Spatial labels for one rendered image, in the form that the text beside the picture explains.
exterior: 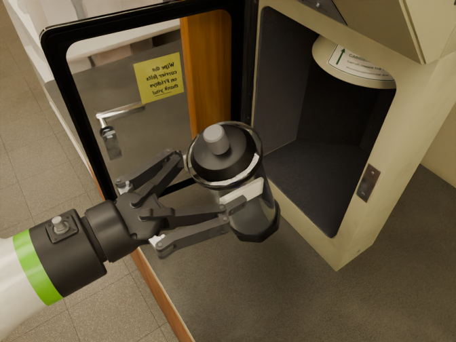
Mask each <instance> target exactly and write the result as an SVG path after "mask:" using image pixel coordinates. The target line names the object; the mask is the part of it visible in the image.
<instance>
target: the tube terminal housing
mask: <svg viewBox="0 0 456 342"><path fill-rule="evenodd" d="M267 6H269V7H272V8H273V9H275V10H277V11H279V12H281V13H282V14H284V15H286V16H288V17H289V18H292V19H293V20H295V21H297V22H299V23H300V24H302V25H304V26H306V27H307V28H309V29H311V30H313V31H315V32H317V33H318V34H320V35H322V36H324V37H325V38H327V39H330V40H331V41H333V42H335V43H336V44H338V45H340V46H342V47H343V48H345V49H347V50H349V51H351V52H353V53H354V54H356V55H358V56H360V57H361V58H363V59H365V60H367V61H369V62H371V63H373V64H374V65H376V66H378V67H379V68H381V69H383V70H385V71H387V72H388V73H389V74H391V76H392V77H393V78H394V80H395V82H396V95H395V96H394V99H393V101H392V104H391V106H390V108H389V111H388V113H387V116H386V118H385V121H384V122H383V125H382V127H381V130H380V133H379V135H378V137H377V139H376V142H375V145H374V147H373V150H372V151H371V153H370V156H369V159H368V161H367V163H366V166H365V168H364V171H363V173H362V176H361V177H360V180H359V182H358V185H357V187H356V190H355V192H354V194H353V197H352V199H351V202H350V203H349V206H348V208H347V211H346V213H345V216H344V218H343V220H342V223H341V226H340V228H339V230H338V232H337V235H336V236H335V237H333V238H329V237H327V236H326V235H325V234H324V233H322V232H321V231H320V230H319V229H318V228H317V227H316V226H315V225H314V224H313V223H312V222H311V221H310V220H309V219H308V218H307V217H306V216H305V215H304V214H303V213H302V212H301V211H300V210H299V209H298V208H297V207H296V206H295V205H294V204H293V203H292V202H291V201H290V200H289V199H288V198H287V197H286V196H285V195H284V194H283V193H282V192H281V191H280V190H279V189H278V188H277V187H276V186H275V185H274V184H273V183H272V182H271V181H270V180H269V179H267V180H268V182H269V186H270V188H271V192H272V194H273V198H274V199H275V200H276V201H277V202H278V203H279V206H280V210H281V211H280V214H281V215H282V216H283V217H284V218H285V219H286V220H287V221H288V222H289V223H290V224H291V225H292V226H293V227H294V229H295V230H296V231H297V232H298V233H299V234H300V235H301V236H302V237H303V238H304V239H305V240H306V241H307V242H308V243H309V244H310V245H311V246H312V248H313V249H314V250H315V251H316V252H317V253H318V254H319V255H320V256H321V257H322V258H323V259H324V260H325V261H326V262H327V263H328V264H329V265H330V266H331V267H332V268H333V269H334V270H335V271H338V270H339V269H340V268H342V267H343V266H344V265H346V264H347V263H349V262H350V261H351V260H352V259H354V258H355V257H357V256H358V255H359V254H360V253H362V252H363V251H365V250H366V249H367V248H368V247H370V246H371V245H373V242H374V241H375V239H376V238H377V236H378V234H379V232H380V230H381V229H382V227H383V226H384V224H385V222H386V220H387V218H388V217H389V215H390V213H391V212H392V210H393V209H394V206H395V205H396V203H397V201H398V200H399V198H400V196H401V195H402V193H403V191H404V189H405V188H406V186H407V184H408V183H409V181H410V179H411V177H412V175H413V174H414V172H415V171H416V169H417V167H418V165H419V163H420V162H421V160H422V159H423V156H424V155H425V153H426V151H427V150H428V148H429V146H430V145H431V143H432V141H433V139H434V138H435V136H436V134H437V133H438V131H439V129H440V127H441V125H442V124H443V122H444V121H445V119H446V117H447V115H448V114H449V112H450V110H451V109H452V107H453V105H454V104H455V101H456V25H455V27H454V29H453V31H452V33H451V35H450V37H449V40H448V41H447V43H446V45H445V47H444V49H443V51H442V53H441V55H440V57H439V59H437V60H435V61H433V62H431V63H429V64H425V65H421V64H419V63H417V62H415V61H413V60H411V59H409V58H407V57H405V56H403V55H402V54H399V53H398V52H395V51H393V50H391V49H389V48H388V47H385V46H384V45H381V44H380V43H377V42H376V41H373V40H372V39H369V38H368V37H365V36H364V35H362V34H360V33H358V32H356V31H354V30H352V29H350V28H348V27H346V26H344V25H342V24H340V23H338V22H336V21H334V20H332V19H330V18H328V17H326V16H325V15H323V14H321V13H319V12H317V11H315V10H313V9H311V8H309V7H307V6H305V5H303V4H301V3H299V2H297V1H295V0H259V13H258V24H257V36H256V56H255V68H254V89H253V100H252V121H251V127H252V128H253V119H254V100H255V90H256V79H257V60H258V49H259V30H260V19H261V11H262V9H263V8H264V7H267ZM368 163H369V164H371V165H372V166H374V167H375V168H376V169H378V170H379V171H380V172H381V174H380V176H379V179H378V181H377V183H376V185H375V187H374V189H373V191H372V193H371V195H370V197H369V199H368V201H367V203H366V202H365V201H364V200H362V199H361V198H360V197H358V196H357V195H356V191H357V190H358V187H359V185H360V182H361V180H362V177H363V176H364V173H365V171H366V168H367V166H368Z"/></svg>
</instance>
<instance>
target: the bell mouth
mask: <svg viewBox="0 0 456 342"><path fill-rule="evenodd" d="M312 55H313V58H314V60H315V61H316V62H317V63H318V65H319V66H320V67H321V68H322V69H324V70H325V71H326V72H327V73H329V74H331V75H332V76H334V77H336V78H338V79H341V80H343V81H346V82H348V83H352V84H355V85H357V86H363V87H368V88H378V89H395V88H396V82H395V80H394V78H393V77H392V76H391V74H389V73H388V72H387V71H385V70H383V69H381V68H379V67H378V66H376V65H374V64H373V63H371V62H369V61H367V60H365V59H363V58H361V57H360V56H358V55H356V54H354V53H353V52H351V51H349V50H347V49H345V48H344V47H342V46H340V45H338V44H336V43H335V42H333V41H331V40H330V39H327V38H325V37H324V36H322V35H319V37H318V38H317V39H316V41H315V42H314V44H313V46H312Z"/></svg>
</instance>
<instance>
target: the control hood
mask: <svg viewBox="0 0 456 342"><path fill-rule="evenodd" d="M295 1H297V0H295ZM332 1H333V2H334V4H335V5H336V7H337V9H338V10H339V12H340V13H341V15H342V17H343V18H344V20H345V21H346V23H347V26H346V25H344V24H343V23H341V22H339V21H337V20H335V19H333V18H331V17H329V16H327V15H325V14H323V13H321V12H319V11H317V10H315V9H313V8H311V7H309V6H307V5H305V4H303V3H301V2H299V1H297V2H299V3H301V4H303V5H305V6H307V7H309V8H311V9H313V10H315V11H317V12H319V13H321V14H323V15H325V16H326V17H328V18H330V19H332V20H334V21H336V22H338V23H340V24H342V25H344V26H346V27H348V28H350V29H352V30H354V31H356V32H358V33H360V34H362V35H364V36H365V37H368V38H369V39H372V40H373V41H376V42H377V43H380V44H381V45H384V46H385V47H387V48H389V49H391V50H393V51H395V52H398V53H399V54H402V55H403V56H405V57H407V58H409V59H411V60H413V61H415V62H417V63H419V64H421V65H425V64H429V63H431V62H433V61H435V60H437V59H439V57H440V55H441V53H442V51H443V49H444V47H445V45H446V44H447V41H448V40H449V37H450V35H451V33H452V31H453V29H454V27H455V25H456V0H332Z"/></svg>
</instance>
